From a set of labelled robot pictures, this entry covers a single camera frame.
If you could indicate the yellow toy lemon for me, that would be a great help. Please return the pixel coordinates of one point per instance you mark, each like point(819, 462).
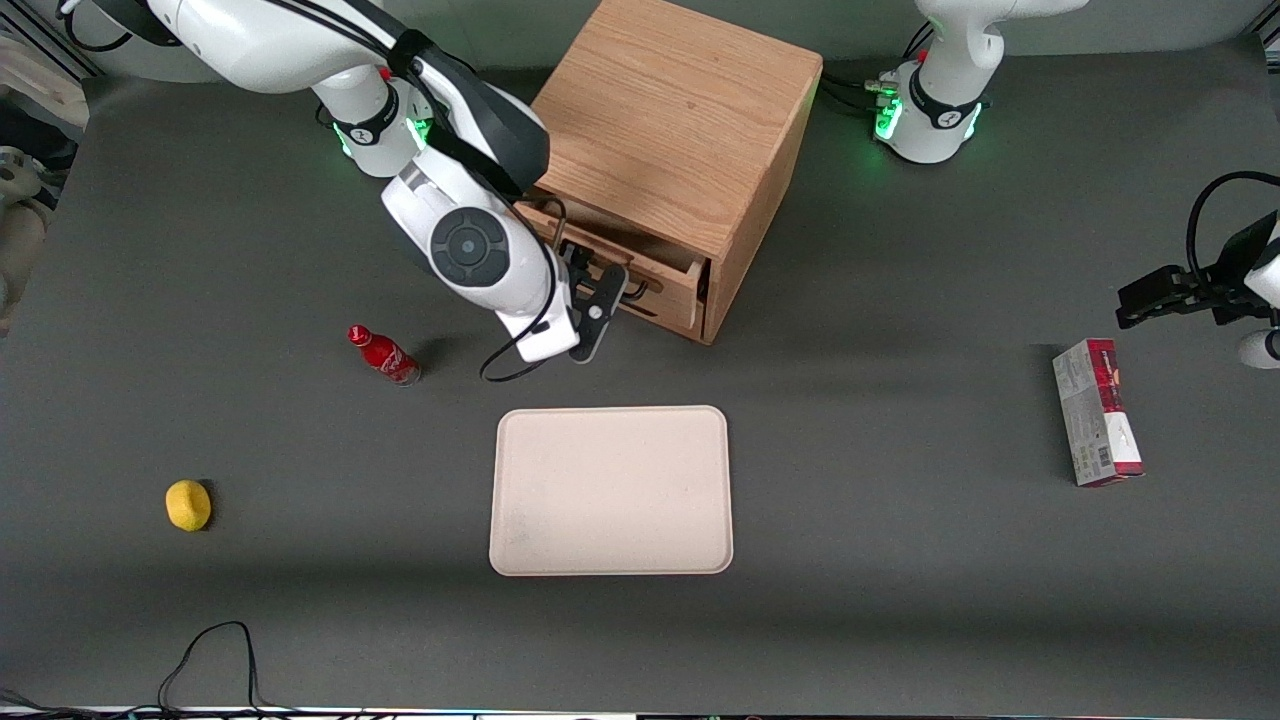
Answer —
point(188, 505)

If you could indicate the red and grey carton box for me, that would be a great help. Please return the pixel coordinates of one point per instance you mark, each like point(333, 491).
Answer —
point(1097, 415)

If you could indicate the wooden drawer cabinet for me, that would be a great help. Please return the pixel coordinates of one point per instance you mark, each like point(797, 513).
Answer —
point(670, 110)

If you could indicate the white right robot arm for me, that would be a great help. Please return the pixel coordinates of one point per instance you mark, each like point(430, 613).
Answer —
point(250, 45)

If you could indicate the beige cloth bundle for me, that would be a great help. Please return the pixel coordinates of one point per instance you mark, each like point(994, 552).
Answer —
point(40, 85)

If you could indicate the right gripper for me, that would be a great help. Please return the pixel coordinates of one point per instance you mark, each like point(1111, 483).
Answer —
point(578, 263)

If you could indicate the red cola bottle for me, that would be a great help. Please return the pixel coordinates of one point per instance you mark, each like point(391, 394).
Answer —
point(385, 357)

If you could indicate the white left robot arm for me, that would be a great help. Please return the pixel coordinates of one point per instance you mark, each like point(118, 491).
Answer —
point(945, 110)

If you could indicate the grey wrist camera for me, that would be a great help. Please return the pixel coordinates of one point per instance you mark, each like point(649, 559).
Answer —
point(540, 335)
point(1262, 350)

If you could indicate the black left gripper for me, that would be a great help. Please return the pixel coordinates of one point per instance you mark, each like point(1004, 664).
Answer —
point(1226, 274)

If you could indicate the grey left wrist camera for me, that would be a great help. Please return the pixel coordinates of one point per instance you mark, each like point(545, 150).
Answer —
point(1262, 350)

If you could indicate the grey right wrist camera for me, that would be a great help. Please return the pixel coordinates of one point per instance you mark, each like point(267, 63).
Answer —
point(540, 335)

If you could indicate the beige padded object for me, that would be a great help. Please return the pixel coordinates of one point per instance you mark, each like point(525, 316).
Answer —
point(18, 240)

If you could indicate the beige rectangular tray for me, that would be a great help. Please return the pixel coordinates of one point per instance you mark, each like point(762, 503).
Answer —
point(610, 490)

